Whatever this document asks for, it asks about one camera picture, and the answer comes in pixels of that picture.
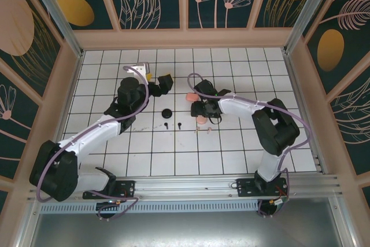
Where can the coral pink earbud charging case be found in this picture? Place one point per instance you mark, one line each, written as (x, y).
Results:
(190, 97)

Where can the pale pink earbud charging case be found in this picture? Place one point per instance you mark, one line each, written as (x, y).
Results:
(201, 121)

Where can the black earbud charging case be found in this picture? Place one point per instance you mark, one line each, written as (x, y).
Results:
(167, 113)

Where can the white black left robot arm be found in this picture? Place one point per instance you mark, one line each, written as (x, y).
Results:
(92, 132)

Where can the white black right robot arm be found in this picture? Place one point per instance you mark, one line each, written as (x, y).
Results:
(237, 108)

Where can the base electronics board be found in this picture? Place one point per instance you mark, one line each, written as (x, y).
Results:
(279, 202)

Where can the grey metal panel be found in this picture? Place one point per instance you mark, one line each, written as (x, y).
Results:
(185, 232)

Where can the aluminium table side rail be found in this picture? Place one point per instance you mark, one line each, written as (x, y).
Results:
(27, 229)
(299, 99)

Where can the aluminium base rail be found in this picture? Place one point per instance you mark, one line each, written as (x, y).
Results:
(185, 186)

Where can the aluminium corner post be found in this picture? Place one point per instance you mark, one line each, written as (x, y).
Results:
(59, 18)
(306, 12)

